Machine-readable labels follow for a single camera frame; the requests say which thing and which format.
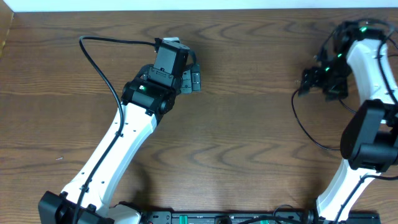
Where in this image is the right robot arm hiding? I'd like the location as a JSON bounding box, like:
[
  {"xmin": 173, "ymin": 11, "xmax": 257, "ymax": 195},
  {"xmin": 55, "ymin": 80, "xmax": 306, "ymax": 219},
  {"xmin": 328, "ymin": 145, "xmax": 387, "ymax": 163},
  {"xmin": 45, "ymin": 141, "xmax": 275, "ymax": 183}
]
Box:
[{"xmin": 296, "ymin": 18, "xmax": 397, "ymax": 223}]

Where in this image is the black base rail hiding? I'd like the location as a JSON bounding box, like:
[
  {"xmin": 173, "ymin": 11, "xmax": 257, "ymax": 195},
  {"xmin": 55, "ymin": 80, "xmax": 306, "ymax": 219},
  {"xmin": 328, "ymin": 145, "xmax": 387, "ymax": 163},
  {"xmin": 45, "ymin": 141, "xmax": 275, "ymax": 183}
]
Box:
[{"xmin": 136, "ymin": 203, "xmax": 381, "ymax": 224}]

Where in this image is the black usb cable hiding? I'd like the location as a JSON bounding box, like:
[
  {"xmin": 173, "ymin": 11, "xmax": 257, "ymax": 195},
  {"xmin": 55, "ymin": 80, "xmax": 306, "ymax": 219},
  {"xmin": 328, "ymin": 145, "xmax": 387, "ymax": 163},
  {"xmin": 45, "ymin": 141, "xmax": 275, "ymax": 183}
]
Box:
[{"xmin": 290, "ymin": 86, "xmax": 343, "ymax": 152}]

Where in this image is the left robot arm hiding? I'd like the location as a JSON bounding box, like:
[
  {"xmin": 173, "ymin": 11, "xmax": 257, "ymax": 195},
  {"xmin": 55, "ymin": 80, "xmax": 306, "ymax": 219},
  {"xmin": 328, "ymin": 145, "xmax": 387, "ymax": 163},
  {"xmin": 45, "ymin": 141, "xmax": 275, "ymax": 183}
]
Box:
[{"xmin": 38, "ymin": 37, "xmax": 201, "ymax": 223}]

